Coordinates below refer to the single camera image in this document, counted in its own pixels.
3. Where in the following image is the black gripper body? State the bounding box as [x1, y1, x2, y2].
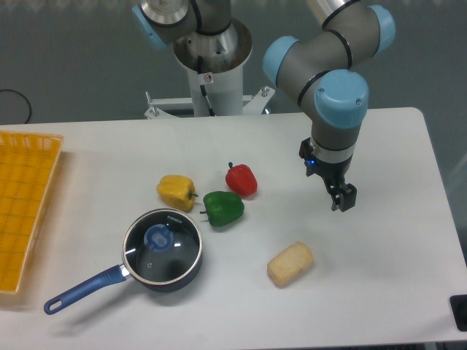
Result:
[298, 137, 353, 193]

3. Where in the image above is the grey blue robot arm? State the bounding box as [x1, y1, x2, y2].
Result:
[132, 1, 395, 211]

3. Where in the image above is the glass lid with blue knob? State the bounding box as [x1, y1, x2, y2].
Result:
[122, 209, 203, 292]

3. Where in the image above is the beige bread loaf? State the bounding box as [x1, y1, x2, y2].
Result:
[266, 241, 314, 287]

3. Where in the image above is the red bell pepper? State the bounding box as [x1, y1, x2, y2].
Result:
[225, 162, 258, 198]

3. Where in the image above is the green bell pepper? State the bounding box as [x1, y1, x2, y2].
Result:
[203, 191, 244, 228]

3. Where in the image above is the black device at table edge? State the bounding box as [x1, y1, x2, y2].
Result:
[449, 295, 467, 332]

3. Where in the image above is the yellow bell pepper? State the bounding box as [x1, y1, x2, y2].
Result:
[156, 175, 198, 212]

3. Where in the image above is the yellow plastic basket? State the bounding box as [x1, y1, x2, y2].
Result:
[1, 131, 64, 294]

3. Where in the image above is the white pedestal base frame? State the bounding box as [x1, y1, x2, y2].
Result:
[144, 86, 277, 120]

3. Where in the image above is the black cable on pedestal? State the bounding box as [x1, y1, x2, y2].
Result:
[197, 55, 217, 117]

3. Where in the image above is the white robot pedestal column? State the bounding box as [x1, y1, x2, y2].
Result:
[174, 18, 252, 117]

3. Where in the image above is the blue saucepan with handle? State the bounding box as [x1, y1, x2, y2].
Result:
[44, 208, 204, 316]

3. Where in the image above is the black cable on floor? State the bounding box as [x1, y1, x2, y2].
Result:
[0, 88, 33, 125]

